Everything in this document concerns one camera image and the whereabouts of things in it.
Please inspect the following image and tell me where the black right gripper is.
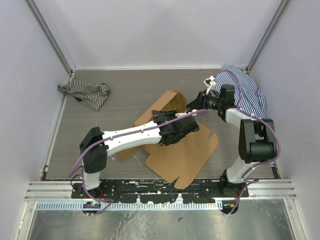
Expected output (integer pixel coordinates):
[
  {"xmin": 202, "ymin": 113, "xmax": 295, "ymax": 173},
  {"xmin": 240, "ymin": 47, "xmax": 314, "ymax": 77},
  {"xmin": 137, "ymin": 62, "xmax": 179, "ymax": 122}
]
[{"xmin": 185, "ymin": 89, "xmax": 223, "ymax": 113}]

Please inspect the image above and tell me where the brown cardboard box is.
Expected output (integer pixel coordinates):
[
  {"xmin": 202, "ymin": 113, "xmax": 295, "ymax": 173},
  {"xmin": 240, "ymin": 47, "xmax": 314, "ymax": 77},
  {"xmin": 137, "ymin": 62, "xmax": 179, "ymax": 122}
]
[{"xmin": 117, "ymin": 90, "xmax": 219, "ymax": 190}]

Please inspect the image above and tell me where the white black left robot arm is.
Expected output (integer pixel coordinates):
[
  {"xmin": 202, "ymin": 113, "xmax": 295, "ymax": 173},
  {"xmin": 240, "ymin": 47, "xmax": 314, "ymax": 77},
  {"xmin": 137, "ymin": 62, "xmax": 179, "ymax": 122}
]
[{"xmin": 79, "ymin": 109, "xmax": 200, "ymax": 199}]

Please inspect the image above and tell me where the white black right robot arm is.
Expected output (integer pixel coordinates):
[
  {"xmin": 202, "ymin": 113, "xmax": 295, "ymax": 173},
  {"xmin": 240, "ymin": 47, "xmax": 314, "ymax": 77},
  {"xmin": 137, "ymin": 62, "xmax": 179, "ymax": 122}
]
[{"xmin": 186, "ymin": 84, "xmax": 278, "ymax": 198}]

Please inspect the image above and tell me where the blue white striped cloth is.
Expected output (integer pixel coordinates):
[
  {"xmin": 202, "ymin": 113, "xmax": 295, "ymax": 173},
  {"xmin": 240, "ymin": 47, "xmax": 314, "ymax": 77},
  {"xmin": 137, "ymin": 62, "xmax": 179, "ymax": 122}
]
[{"xmin": 214, "ymin": 65, "xmax": 267, "ymax": 119}]

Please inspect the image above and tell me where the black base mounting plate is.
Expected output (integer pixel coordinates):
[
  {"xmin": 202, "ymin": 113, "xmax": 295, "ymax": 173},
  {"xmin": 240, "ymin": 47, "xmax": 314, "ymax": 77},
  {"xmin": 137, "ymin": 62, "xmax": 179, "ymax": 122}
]
[{"xmin": 71, "ymin": 178, "xmax": 250, "ymax": 204}]

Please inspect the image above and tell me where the black white striped cloth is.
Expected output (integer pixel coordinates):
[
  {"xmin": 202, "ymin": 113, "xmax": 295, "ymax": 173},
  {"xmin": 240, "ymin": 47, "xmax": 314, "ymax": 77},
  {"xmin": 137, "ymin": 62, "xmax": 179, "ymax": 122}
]
[{"xmin": 57, "ymin": 77, "xmax": 111, "ymax": 112}]

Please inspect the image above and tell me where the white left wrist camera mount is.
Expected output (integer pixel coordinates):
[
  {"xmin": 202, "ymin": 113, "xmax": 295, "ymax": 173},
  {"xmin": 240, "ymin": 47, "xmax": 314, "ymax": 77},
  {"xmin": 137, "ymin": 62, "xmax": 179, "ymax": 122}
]
[{"xmin": 175, "ymin": 109, "xmax": 198, "ymax": 118}]

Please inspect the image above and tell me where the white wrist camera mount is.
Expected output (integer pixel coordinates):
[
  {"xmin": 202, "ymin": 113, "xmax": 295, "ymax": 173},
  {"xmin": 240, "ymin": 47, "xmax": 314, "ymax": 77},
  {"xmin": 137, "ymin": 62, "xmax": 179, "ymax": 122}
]
[
  {"xmin": 175, "ymin": 109, "xmax": 198, "ymax": 118},
  {"xmin": 203, "ymin": 75, "xmax": 217, "ymax": 95}
]

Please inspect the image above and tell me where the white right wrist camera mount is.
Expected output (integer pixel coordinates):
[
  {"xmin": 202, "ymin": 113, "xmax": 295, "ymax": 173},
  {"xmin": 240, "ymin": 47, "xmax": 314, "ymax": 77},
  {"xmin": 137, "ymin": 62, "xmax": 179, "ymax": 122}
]
[{"xmin": 203, "ymin": 75, "xmax": 217, "ymax": 95}]

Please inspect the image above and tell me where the aluminium rail beam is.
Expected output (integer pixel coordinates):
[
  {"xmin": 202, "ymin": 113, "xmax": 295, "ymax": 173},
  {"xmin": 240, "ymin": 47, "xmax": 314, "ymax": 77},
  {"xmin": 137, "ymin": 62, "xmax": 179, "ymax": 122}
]
[{"xmin": 24, "ymin": 178, "xmax": 297, "ymax": 201}]

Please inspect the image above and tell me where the left aluminium corner post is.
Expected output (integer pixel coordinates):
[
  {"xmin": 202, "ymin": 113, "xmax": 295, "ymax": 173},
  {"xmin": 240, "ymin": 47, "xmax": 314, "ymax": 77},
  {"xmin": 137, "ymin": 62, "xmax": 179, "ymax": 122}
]
[{"xmin": 24, "ymin": 0, "xmax": 74, "ymax": 75}]

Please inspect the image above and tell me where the aluminium corner post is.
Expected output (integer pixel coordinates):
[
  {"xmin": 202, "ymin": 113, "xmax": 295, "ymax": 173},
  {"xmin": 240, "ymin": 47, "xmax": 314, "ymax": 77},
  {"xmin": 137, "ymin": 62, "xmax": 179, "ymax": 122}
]
[
  {"xmin": 24, "ymin": 0, "xmax": 74, "ymax": 75},
  {"xmin": 245, "ymin": 0, "xmax": 292, "ymax": 73}
]

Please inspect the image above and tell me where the right aluminium corner post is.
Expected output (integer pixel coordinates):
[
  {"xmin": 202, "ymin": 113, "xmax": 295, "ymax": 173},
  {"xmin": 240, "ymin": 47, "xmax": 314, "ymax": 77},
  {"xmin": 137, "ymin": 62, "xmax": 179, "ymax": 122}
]
[{"xmin": 245, "ymin": 0, "xmax": 292, "ymax": 73}]

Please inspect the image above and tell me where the white slotted cable duct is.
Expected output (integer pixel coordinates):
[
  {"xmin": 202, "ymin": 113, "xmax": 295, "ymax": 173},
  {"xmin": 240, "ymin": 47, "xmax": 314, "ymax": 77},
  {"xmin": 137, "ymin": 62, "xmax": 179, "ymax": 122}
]
[{"xmin": 35, "ymin": 200, "xmax": 223, "ymax": 211}]

